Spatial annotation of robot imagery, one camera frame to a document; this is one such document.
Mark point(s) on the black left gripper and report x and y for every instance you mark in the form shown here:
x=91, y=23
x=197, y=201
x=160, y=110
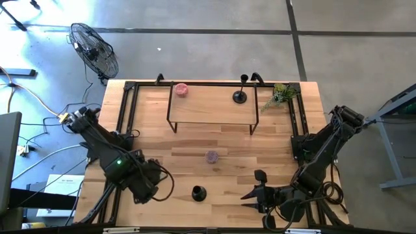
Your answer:
x=146, y=182

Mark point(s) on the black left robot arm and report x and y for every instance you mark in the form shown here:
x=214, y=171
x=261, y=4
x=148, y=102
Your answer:
x=100, y=146

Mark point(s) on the green artificial plant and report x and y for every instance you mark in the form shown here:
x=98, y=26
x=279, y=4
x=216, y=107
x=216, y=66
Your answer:
x=282, y=92

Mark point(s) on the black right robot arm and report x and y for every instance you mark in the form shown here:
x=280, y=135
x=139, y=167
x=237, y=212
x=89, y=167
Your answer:
x=325, y=146

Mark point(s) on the black metal table frame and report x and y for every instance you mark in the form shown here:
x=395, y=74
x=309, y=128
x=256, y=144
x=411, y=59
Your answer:
x=149, y=84

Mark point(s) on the black metal candlestick holder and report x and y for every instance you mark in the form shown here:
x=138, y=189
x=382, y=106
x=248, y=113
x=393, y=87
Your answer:
x=240, y=97
x=199, y=194

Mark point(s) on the black tripod legs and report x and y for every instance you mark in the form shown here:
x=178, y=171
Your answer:
x=14, y=20

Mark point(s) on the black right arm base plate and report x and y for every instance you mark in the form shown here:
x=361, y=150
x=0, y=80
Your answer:
x=296, y=154

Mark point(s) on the black floor fan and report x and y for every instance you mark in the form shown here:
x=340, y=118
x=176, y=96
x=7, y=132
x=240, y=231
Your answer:
x=94, y=52

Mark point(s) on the grey flat panel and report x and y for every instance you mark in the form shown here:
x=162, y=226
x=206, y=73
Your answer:
x=9, y=156

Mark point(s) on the white paper sheet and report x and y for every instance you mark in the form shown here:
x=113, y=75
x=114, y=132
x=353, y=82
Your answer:
x=63, y=187

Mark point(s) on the black floor bar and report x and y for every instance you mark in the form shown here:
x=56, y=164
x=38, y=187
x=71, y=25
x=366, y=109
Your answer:
x=19, y=72

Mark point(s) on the pink patterned candle tin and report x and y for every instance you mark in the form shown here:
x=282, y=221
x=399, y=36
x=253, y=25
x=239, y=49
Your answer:
x=181, y=90

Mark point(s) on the wooden shelf riser, black legs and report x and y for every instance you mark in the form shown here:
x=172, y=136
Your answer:
x=208, y=112

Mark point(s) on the white table edge bracket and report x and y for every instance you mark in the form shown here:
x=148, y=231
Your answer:
x=120, y=230
x=302, y=231

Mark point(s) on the black bench beam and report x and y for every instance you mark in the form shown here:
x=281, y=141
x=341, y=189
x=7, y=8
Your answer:
x=42, y=201

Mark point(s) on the yellow small object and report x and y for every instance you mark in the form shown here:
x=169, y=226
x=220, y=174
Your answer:
x=34, y=225

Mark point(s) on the yellow power plug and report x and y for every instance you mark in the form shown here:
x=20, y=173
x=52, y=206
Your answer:
x=63, y=117

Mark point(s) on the grey metal table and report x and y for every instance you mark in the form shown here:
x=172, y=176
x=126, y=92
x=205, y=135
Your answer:
x=388, y=152

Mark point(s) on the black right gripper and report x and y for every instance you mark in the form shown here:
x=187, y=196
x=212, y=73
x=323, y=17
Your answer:
x=269, y=198

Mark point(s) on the purple patterned candle tin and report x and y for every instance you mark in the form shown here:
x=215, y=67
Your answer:
x=211, y=156

